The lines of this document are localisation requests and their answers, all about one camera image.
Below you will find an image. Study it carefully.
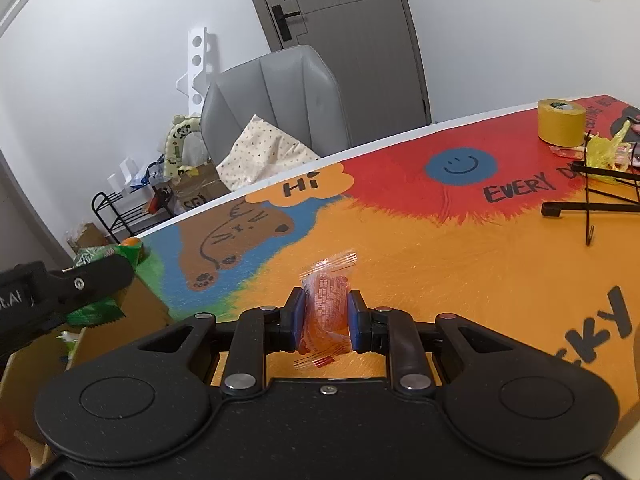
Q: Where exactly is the panda print neck pillow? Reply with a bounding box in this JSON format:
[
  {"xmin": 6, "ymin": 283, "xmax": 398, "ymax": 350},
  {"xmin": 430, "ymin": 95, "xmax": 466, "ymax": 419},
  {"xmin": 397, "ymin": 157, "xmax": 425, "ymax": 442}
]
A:
[{"xmin": 165, "ymin": 114, "xmax": 203, "ymax": 181}]

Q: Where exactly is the black shoe rack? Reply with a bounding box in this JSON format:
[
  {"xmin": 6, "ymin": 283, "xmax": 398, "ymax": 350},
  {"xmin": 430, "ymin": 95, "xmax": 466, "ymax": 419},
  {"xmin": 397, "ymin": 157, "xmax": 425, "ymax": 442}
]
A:
[{"xmin": 91, "ymin": 191, "xmax": 176, "ymax": 243}]

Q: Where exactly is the dotted cream cushion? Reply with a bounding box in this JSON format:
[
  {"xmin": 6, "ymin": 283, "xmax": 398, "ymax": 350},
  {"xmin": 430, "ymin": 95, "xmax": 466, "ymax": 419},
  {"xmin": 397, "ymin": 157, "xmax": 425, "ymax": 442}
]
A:
[{"xmin": 216, "ymin": 115, "xmax": 321, "ymax": 193}]

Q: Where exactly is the small cardboard box with bag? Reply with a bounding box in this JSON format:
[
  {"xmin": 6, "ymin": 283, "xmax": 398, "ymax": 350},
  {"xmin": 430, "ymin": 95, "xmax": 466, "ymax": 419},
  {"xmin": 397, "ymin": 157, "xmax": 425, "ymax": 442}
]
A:
[{"xmin": 67, "ymin": 223, "xmax": 108, "ymax": 256}]

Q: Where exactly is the yellow tape roll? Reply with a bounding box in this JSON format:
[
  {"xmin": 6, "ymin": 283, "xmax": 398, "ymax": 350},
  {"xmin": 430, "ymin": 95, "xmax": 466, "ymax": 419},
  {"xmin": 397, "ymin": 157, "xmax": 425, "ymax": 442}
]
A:
[{"xmin": 537, "ymin": 99, "xmax": 587, "ymax": 146}]

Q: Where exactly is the clear pink plastic wrapper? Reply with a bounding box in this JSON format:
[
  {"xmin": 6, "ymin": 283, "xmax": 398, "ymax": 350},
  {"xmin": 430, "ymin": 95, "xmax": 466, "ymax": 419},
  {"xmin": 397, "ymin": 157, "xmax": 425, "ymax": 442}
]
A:
[{"xmin": 550, "ymin": 140, "xmax": 640, "ymax": 168}]

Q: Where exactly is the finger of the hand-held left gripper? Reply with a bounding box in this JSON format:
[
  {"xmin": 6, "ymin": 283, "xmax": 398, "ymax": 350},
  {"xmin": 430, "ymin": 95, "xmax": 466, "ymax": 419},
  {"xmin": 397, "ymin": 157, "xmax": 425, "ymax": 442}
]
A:
[{"xmin": 47, "ymin": 254, "xmax": 135, "ymax": 314}]

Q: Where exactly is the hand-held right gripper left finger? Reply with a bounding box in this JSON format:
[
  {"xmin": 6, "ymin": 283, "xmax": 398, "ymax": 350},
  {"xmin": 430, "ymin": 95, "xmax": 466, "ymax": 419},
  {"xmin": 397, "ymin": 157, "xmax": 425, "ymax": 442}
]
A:
[{"xmin": 135, "ymin": 287, "xmax": 307, "ymax": 396}]

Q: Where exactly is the green snack packet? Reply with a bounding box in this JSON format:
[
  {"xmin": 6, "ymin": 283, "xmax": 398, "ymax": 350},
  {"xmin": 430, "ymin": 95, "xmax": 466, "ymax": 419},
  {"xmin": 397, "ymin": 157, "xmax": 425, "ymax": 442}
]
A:
[{"xmin": 65, "ymin": 240, "xmax": 146, "ymax": 330}]

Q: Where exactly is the black door handle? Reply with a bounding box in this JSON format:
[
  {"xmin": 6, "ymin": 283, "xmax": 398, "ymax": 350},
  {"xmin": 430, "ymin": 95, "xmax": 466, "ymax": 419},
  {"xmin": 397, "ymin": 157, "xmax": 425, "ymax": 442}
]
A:
[{"xmin": 271, "ymin": 4, "xmax": 301, "ymax": 41}]

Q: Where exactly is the cartoon printed table mat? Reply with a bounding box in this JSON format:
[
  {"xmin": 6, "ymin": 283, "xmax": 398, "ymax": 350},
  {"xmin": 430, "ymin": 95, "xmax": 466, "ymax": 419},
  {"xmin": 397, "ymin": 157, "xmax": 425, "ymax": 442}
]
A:
[{"xmin": 135, "ymin": 92, "xmax": 640, "ymax": 461}]

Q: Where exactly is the yellow plastic wrapper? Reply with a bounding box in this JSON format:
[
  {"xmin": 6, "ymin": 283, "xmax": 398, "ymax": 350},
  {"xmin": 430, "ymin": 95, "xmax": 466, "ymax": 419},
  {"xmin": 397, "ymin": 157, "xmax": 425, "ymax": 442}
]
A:
[{"xmin": 582, "ymin": 120, "xmax": 633, "ymax": 171}]

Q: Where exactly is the white bracket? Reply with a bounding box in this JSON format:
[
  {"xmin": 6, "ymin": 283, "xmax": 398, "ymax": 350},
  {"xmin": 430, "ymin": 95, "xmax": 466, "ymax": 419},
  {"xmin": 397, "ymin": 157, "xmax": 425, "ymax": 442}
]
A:
[{"xmin": 107, "ymin": 158, "xmax": 138, "ymax": 188}]

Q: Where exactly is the grey side door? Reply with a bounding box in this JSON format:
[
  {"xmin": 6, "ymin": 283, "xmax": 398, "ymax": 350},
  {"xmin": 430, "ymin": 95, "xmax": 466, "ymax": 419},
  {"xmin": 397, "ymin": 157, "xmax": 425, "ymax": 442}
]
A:
[{"xmin": 0, "ymin": 152, "xmax": 73, "ymax": 266}]

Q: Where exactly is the clear orange snack packet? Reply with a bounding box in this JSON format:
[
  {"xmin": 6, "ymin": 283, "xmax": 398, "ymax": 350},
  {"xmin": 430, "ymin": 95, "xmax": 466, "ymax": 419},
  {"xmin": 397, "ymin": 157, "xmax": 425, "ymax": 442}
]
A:
[{"xmin": 295, "ymin": 249, "xmax": 358, "ymax": 370}]

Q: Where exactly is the white perforated rack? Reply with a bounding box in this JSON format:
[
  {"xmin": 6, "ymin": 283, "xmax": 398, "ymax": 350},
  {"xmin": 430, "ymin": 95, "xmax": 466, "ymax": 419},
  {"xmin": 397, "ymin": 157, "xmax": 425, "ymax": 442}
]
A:
[{"xmin": 175, "ymin": 27, "xmax": 218, "ymax": 111}]

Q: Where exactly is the black wire stand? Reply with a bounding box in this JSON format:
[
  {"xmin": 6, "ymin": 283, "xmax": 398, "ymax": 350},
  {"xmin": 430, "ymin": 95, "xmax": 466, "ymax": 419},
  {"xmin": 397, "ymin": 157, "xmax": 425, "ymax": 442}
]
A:
[{"xmin": 541, "ymin": 130, "xmax": 640, "ymax": 247}]

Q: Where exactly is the printed cardboard box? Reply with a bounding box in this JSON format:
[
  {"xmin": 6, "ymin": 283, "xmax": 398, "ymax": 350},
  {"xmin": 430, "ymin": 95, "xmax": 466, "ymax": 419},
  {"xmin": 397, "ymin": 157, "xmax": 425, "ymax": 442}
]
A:
[{"xmin": 170, "ymin": 160, "xmax": 232, "ymax": 216}]

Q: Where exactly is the brown cardboard box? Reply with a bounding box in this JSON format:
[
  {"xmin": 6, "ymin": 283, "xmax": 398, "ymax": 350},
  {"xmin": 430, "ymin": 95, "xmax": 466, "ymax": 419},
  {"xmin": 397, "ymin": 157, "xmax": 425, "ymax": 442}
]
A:
[{"xmin": 0, "ymin": 280, "xmax": 176, "ymax": 461}]

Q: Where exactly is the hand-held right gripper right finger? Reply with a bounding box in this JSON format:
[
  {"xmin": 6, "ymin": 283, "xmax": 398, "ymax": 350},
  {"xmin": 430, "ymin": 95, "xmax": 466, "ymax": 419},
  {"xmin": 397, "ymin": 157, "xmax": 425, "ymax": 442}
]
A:
[{"xmin": 347, "ymin": 289, "xmax": 561, "ymax": 396}]

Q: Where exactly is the blue white bag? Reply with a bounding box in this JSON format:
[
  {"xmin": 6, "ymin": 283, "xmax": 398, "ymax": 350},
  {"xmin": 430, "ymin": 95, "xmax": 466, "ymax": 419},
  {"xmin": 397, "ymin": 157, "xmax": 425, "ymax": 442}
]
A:
[{"xmin": 132, "ymin": 157, "xmax": 168, "ymax": 188}]

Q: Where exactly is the grey chair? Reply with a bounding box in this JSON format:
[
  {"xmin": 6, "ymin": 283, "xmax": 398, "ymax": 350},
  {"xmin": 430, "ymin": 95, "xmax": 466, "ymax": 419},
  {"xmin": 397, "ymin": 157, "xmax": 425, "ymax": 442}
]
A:
[{"xmin": 200, "ymin": 45, "xmax": 351, "ymax": 196}]

